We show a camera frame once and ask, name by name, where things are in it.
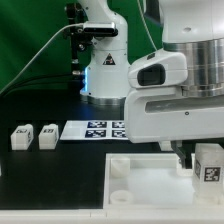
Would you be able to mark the white front table rail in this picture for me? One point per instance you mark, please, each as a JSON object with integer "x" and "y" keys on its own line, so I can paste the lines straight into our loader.
{"x": 172, "y": 216}

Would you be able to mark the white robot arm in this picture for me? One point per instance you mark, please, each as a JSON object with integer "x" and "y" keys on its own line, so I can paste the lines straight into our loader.
{"x": 194, "y": 28}

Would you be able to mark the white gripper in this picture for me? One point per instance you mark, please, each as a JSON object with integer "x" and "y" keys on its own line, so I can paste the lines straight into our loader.
{"x": 162, "y": 114}

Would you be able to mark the white marker sheet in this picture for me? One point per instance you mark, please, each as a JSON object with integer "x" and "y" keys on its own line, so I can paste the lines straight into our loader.
{"x": 94, "y": 130}

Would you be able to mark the black fixed camera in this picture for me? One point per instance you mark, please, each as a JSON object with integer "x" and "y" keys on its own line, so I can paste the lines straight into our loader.
{"x": 100, "y": 29}

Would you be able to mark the white square tabletop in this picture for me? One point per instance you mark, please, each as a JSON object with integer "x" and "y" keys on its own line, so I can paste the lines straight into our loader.
{"x": 144, "y": 181}

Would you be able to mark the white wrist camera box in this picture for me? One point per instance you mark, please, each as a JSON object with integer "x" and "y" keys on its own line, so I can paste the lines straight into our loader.
{"x": 158, "y": 69}

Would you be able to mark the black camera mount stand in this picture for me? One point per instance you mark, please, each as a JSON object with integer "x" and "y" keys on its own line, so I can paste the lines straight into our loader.
{"x": 79, "y": 41}

